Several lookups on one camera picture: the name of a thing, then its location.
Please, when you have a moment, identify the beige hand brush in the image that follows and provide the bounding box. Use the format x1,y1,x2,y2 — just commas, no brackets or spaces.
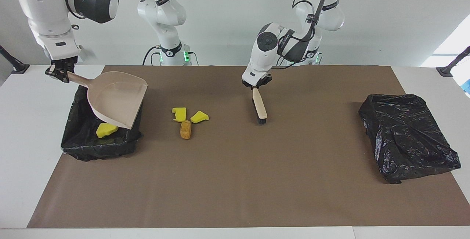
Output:
252,87,268,125

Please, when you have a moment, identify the beige plastic dustpan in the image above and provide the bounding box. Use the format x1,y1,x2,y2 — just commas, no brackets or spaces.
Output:
66,71,148,130

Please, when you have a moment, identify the yellow sponge chunk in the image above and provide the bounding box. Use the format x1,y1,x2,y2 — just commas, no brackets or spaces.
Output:
96,123,119,139

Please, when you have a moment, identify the black bag lined open bin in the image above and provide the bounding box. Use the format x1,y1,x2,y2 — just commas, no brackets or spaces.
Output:
61,79,144,162

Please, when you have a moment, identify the black bag covered bin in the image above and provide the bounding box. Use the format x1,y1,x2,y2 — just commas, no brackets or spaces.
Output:
358,94,462,185

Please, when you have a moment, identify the black clamp stand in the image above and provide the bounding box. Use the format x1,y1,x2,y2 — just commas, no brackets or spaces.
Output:
436,46,470,77
0,44,30,75

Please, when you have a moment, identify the yellow wedge sponge piece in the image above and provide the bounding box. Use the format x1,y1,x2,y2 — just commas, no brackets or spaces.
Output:
190,111,210,124

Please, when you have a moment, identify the yellow notched sponge piece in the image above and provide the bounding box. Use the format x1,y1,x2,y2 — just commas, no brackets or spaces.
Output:
171,107,187,123

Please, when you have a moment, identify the brown cork chunk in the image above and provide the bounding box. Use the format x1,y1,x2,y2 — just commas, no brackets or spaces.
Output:
180,120,192,140

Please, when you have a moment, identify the brown table mat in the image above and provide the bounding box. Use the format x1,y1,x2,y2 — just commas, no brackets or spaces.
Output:
27,65,470,228

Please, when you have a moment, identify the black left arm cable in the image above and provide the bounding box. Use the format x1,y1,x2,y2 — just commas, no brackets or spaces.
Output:
275,0,326,70

